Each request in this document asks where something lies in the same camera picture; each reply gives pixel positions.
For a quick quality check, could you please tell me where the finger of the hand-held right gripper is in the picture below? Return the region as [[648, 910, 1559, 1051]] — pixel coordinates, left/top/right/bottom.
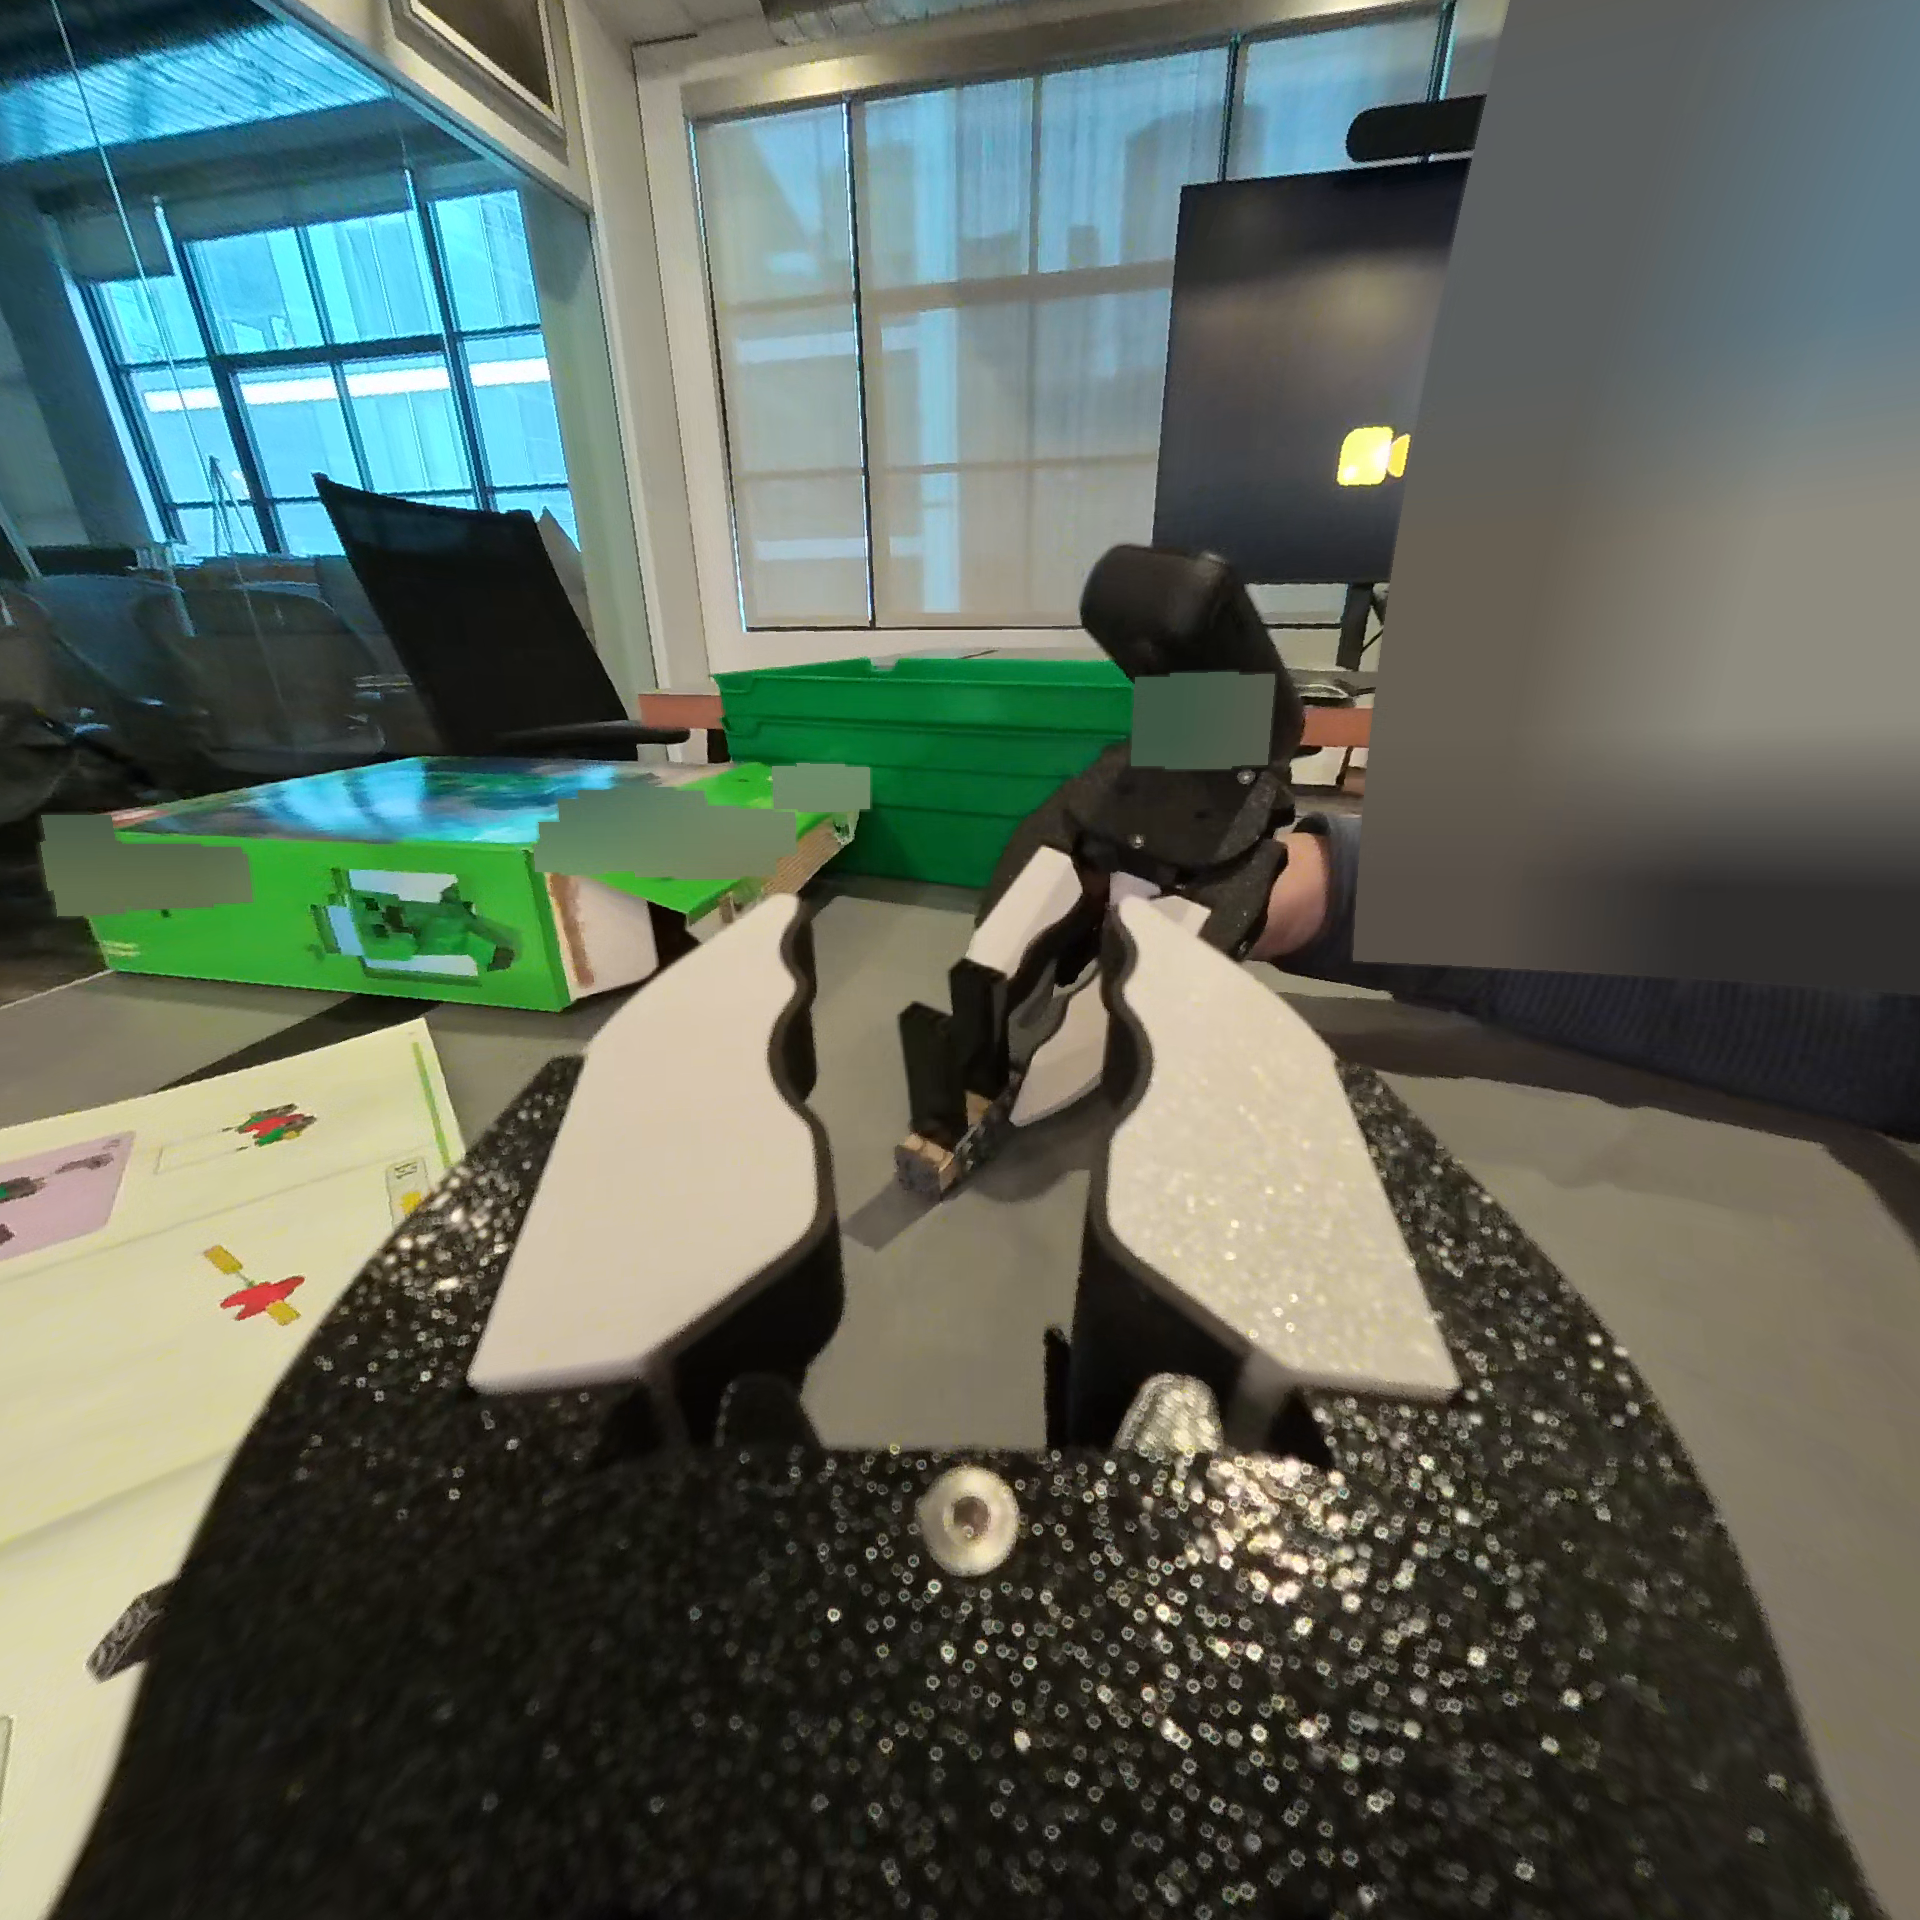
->
[[957, 961, 1125, 1164], [896, 847, 1088, 1150]]

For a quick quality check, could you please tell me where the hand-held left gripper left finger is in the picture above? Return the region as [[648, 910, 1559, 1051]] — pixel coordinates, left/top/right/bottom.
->
[[468, 892, 840, 1465]]

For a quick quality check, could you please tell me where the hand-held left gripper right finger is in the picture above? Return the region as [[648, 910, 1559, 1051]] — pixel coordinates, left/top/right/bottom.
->
[[1067, 892, 1465, 1470]]

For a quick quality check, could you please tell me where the grey desk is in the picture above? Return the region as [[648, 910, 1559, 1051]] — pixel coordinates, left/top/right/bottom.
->
[[0, 877, 1920, 1920]]

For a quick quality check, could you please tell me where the person's right hand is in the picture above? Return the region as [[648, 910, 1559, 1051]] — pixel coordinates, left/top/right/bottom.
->
[[1257, 813, 1359, 965]]

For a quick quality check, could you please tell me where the green plastic bin stack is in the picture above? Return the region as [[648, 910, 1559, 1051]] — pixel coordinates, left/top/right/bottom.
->
[[711, 653, 1135, 890]]

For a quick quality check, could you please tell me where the green toy box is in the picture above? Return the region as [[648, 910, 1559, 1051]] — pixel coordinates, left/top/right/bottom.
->
[[89, 755, 868, 1018]]

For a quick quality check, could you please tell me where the black monitor screen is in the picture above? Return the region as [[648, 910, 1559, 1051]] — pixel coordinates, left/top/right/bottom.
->
[[1149, 158, 1475, 590]]

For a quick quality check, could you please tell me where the toy instruction booklet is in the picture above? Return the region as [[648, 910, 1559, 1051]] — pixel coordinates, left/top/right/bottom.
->
[[0, 1019, 470, 1920]]

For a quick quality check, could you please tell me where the window with white blinds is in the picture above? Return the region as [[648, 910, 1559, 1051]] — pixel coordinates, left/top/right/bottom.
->
[[681, 28, 1461, 635]]

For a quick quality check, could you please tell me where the black office chair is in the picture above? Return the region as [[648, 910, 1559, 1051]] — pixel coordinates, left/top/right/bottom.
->
[[311, 470, 694, 762]]

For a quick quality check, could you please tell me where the grid pane window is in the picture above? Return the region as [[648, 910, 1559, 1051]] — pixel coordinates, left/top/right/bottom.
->
[[89, 180, 589, 561]]

